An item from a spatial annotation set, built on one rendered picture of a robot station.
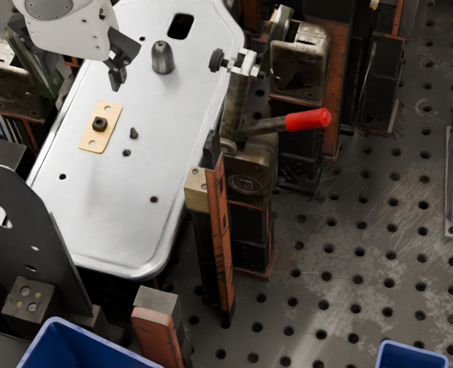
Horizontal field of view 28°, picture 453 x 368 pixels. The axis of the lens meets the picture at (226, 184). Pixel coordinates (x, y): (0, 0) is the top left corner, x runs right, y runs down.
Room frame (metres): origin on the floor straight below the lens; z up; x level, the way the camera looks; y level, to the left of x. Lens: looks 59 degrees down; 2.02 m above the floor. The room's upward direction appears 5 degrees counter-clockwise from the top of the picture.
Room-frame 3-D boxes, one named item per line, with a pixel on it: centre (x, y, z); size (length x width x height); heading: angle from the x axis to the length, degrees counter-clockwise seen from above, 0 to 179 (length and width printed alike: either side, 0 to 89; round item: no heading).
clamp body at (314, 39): (0.79, -0.12, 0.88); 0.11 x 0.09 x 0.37; 69
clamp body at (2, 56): (0.82, 0.29, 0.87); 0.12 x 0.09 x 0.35; 69
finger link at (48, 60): (0.74, 0.22, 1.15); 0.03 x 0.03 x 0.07; 69
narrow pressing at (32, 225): (0.45, 0.23, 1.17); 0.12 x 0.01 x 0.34; 69
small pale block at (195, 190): (0.58, 0.03, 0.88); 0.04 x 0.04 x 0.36; 69
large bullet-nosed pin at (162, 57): (0.81, 0.08, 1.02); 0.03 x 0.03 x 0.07
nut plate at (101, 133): (0.71, 0.17, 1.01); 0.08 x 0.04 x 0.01; 159
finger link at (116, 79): (0.69, 0.11, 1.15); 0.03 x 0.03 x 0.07; 69
